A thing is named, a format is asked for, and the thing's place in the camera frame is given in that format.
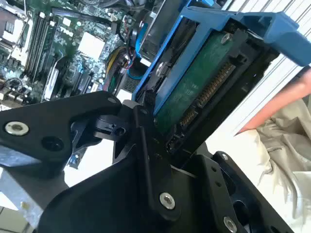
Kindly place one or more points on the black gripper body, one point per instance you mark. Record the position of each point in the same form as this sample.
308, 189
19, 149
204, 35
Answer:
109, 206

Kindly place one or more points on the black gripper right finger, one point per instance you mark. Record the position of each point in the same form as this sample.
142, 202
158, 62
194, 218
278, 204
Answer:
243, 194

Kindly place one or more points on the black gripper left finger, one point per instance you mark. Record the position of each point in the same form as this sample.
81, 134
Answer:
48, 116

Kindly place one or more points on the hard disk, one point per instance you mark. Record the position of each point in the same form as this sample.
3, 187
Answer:
184, 80

